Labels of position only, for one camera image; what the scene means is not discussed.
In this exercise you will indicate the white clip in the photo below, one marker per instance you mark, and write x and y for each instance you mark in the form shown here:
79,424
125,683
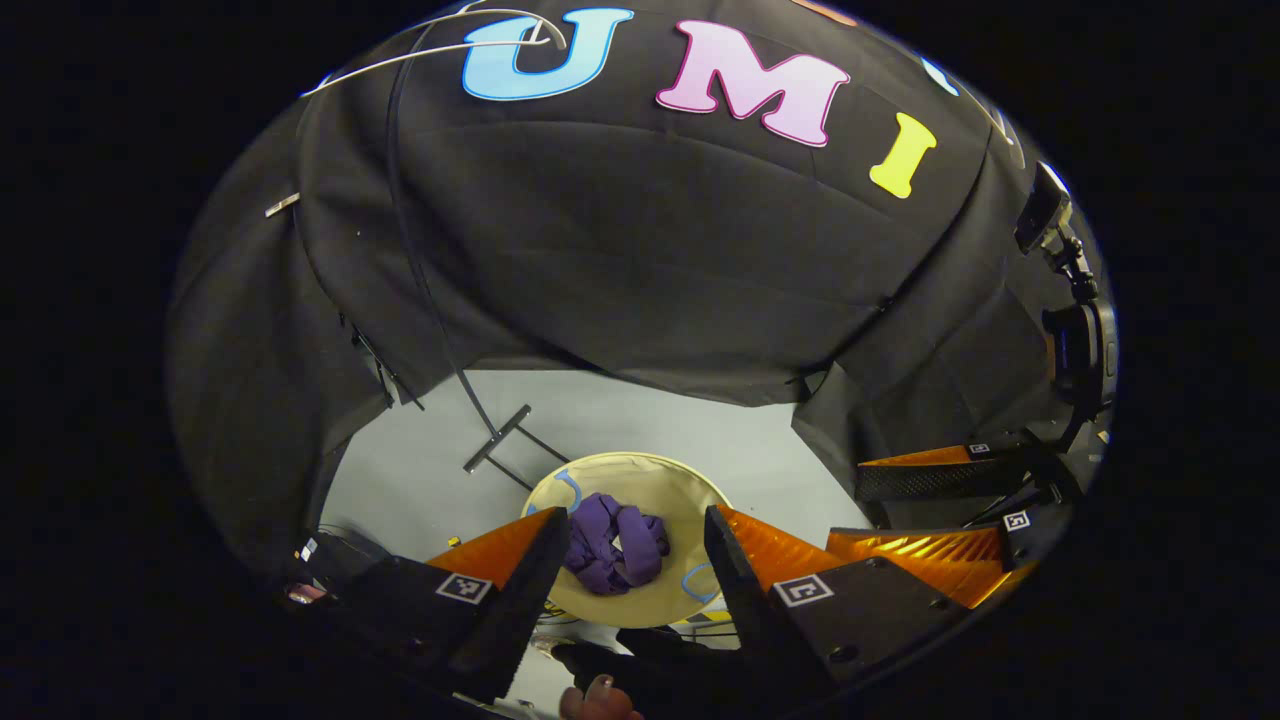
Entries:
282,204

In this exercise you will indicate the purple knitted cardigan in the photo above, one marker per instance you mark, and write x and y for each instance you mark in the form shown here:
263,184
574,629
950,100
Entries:
610,550

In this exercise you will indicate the white clothes hanger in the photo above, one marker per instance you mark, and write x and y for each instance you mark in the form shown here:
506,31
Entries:
420,55

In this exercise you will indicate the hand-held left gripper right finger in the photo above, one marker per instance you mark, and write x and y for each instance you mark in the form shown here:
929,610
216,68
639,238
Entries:
745,600

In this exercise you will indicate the black backdrop cloth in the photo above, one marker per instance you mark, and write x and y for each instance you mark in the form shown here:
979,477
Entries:
600,250

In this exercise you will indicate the cream round laundry hamper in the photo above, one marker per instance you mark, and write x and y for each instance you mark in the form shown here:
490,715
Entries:
640,480

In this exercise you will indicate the dark equipment box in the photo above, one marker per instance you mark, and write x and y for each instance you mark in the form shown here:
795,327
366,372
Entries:
335,565

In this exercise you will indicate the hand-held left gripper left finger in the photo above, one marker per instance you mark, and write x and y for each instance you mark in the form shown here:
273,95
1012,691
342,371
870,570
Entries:
520,600

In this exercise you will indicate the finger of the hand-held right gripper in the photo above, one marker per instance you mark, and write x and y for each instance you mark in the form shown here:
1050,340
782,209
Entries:
930,560
930,482

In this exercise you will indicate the black clothes rack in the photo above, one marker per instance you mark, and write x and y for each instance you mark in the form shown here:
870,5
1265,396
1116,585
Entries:
498,438

